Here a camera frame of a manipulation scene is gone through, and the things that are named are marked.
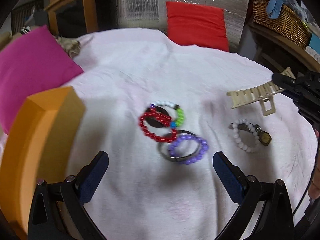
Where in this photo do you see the grey metal bangle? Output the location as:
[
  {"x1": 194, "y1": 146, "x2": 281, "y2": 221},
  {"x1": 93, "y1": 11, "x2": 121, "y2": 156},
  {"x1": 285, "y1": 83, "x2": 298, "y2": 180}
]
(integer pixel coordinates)
[{"x1": 157, "y1": 130, "x2": 202, "y2": 163}]

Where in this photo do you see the cream hair claw clip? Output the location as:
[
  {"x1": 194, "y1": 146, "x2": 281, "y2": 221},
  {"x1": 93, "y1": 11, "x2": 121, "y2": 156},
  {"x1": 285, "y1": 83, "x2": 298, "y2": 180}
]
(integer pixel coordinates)
[{"x1": 226, "y1": 81, "x2": 285, "y2": 116}]

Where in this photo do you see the blue tissue box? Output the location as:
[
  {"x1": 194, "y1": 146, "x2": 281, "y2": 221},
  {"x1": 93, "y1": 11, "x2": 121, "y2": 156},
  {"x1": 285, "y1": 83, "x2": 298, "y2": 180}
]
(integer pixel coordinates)
[{"x1": 305, "y1": 34, "x2": 320, "y2": 63}]

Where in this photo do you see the wooden shelf unit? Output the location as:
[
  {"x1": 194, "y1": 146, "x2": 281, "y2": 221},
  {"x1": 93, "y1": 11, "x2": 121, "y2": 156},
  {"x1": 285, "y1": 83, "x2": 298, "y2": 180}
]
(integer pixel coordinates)
[{"x1": 247, "y1": 22, "x2": 319, "y2": 77}]

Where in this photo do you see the gold wrist watch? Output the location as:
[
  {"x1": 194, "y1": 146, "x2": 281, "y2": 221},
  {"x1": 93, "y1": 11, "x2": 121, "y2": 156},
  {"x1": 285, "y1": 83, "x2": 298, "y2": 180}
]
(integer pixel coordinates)
[{"x1": 238, "y1": 123, "x2": 272, "y2": 146}]

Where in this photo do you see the beige crumpled cloth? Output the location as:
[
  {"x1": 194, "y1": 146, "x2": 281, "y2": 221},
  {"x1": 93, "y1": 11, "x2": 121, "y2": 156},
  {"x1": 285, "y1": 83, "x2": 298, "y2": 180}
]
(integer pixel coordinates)
[{"x1": 55, "y1": 36, "x2": 93, "y2": 59}]

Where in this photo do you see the red pillow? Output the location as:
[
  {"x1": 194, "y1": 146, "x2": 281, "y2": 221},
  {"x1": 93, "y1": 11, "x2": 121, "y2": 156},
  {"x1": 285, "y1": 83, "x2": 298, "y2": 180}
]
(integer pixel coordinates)
[{"x1": 166, "y1": 1, "x2": 229, "y2": 52}]

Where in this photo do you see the multicolour bead bracelet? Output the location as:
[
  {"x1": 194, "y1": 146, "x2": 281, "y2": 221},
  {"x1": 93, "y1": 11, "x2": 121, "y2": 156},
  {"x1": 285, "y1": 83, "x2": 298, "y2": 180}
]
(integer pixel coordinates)
[{"x1": 149, "y1": 100, "x2": 186, "y2": 129}]

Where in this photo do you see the blue cloth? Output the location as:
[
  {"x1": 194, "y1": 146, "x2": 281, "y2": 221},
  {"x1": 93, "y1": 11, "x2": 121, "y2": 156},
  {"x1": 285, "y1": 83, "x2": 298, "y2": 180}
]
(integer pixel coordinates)
[{"x1": 266, "y1": 0, "x2": 292, "y2": 20}]

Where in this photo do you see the purple bead bracelet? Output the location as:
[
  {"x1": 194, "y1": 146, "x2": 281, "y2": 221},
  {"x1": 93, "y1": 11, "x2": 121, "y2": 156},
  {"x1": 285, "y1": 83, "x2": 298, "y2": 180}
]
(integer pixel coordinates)
[{"x1": 167, "y1": 134, "x2": 209, "y2": 165}]

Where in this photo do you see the wicker basket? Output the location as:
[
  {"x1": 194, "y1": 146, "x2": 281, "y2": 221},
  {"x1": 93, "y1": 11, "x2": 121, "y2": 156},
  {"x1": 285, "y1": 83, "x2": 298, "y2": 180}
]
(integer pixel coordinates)
[{"x1": 252, "y1": 0, "x2": 311, "y2": 49}]

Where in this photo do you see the magenta pillow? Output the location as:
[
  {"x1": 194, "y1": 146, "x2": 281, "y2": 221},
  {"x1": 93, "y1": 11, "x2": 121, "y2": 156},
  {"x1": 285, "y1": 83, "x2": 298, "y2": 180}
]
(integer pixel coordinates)
[{"x1": 1, "y1": 25, "x2": 84, "y2": 134}]

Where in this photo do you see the wooden side table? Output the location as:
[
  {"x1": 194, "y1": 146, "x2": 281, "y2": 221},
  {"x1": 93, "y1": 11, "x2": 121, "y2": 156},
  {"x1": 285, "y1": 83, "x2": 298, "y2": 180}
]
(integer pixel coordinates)
[{"x1": 44, "y1": 0, "x2": 116, "y2": 38}]

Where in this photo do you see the orange cardboard box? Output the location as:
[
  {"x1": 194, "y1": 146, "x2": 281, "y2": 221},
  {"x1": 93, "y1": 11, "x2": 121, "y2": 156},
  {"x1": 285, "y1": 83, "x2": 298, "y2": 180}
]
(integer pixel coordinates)
[{"x1": 1, "y1": 87, "x2": 86, "y2": 235}]

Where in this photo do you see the white bead bracelet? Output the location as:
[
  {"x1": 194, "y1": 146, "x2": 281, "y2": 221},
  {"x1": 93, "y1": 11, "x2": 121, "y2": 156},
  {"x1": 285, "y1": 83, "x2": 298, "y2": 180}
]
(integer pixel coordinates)
[{"x1": 229, "y1": 119, "x2": 263, "y2": 154}]

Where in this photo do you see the pale pink bed blanket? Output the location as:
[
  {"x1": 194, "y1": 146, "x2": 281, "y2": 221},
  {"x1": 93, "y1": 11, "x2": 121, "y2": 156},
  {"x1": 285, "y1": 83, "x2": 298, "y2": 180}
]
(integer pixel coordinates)
[{"x1": 0, "y1": 29, "x2": 317, "y2": 240}]

